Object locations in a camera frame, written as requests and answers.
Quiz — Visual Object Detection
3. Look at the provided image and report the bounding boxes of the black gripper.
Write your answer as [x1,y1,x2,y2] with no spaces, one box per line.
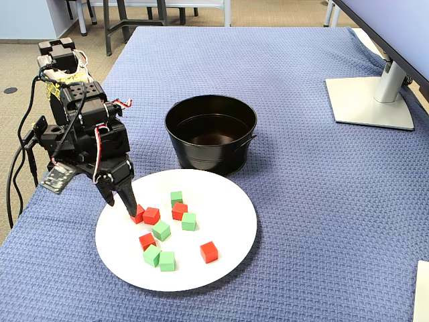
[75,119,139,219]

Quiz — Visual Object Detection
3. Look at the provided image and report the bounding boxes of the red cube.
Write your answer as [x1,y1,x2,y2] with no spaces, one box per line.
[171,202,188,221]
[143,207,161,226]
[200,241,219,264]
[129,203,146,225]
[138,232,157,252]

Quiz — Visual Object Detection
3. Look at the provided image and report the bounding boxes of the white round plate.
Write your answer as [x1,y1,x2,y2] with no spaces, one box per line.
[95,168,258,292]

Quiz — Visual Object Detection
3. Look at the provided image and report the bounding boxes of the black metal bucket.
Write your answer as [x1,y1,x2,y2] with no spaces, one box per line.
[164,94,258,177]

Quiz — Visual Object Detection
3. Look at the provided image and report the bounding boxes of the black chair legs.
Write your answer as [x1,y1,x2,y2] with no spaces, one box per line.
[145,5,199,25]
[65,0,99,25]

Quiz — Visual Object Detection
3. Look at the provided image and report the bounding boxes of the blue woven table cloth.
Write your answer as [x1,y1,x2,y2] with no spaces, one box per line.
[0,25,429,322]

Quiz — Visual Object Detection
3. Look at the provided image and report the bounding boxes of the light grey table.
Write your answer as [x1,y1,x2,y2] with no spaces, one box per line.
[76,0,233,36]

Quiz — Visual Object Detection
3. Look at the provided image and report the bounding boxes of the silver monitor stand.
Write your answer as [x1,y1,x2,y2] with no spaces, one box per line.
[325,50,416,131]

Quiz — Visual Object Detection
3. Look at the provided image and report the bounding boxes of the grey metal legs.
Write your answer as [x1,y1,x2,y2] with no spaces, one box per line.
[322,0,342,28]

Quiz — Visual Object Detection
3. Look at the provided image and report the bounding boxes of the white flat object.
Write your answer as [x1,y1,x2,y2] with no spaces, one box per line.
[414,260,429,322]

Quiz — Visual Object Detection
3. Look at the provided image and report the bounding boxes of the computer monitor screen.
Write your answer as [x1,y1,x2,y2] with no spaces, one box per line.
[333,0,429,83]

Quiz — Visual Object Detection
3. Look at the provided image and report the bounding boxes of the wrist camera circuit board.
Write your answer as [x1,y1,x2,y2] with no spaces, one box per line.
[39,166,80,195]

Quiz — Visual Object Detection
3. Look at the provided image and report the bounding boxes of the short black base cable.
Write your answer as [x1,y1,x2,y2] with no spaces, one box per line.
[18,140,40,217]

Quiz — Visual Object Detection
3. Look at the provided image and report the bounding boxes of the long black base cable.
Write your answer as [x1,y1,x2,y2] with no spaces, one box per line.
[4,133,31,231]

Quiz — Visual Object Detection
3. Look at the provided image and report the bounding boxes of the thin black camera cable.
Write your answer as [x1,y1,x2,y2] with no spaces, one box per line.
[13,75,88,162]

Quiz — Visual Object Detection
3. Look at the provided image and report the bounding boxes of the dark grey metal frame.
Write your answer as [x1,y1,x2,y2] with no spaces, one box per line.
[102,0,168,56]

